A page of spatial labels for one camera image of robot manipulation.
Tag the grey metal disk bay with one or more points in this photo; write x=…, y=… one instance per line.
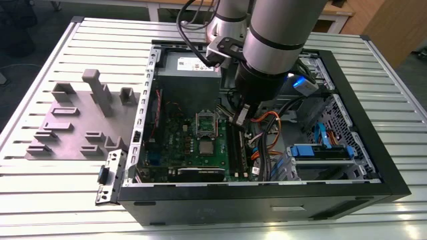
x=320, y=163

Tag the black graphics card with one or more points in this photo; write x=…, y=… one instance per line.
x=200, y=174

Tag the brown wooden cabinet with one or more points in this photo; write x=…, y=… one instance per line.
x=393, y=30

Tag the grey parts rack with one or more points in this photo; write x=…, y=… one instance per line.
x=87, y=120

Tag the wooden desk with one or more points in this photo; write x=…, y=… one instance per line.
x=336, y=10

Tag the black office chair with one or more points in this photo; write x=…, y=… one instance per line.
x=20, y=32

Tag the hard disk in blue carrier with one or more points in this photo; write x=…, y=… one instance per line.
x=304, y=151

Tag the green motherboard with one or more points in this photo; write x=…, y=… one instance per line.
x=176, y=150

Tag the silver CPU with green edge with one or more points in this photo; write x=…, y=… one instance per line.
x=207, y=148

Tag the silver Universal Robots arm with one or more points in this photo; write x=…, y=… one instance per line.
x=276, y=37

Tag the white desk frame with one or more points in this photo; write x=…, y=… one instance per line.
x=153, y=13

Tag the grey metal slot bracket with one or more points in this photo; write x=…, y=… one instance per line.
x=113, y=175

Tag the CPU socket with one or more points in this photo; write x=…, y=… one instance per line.
x=207, y=156

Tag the grey power supply unit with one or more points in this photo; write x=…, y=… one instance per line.
x=187, y=87

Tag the grey metal drive cage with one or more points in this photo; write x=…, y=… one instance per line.
x=313, y=67

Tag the black RAM slot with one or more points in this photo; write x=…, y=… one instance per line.
x=240, y=155

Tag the black open PC case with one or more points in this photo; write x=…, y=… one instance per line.
x=233, y=207

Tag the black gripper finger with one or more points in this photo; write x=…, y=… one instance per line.
x=253, y=108
x=241, y=115

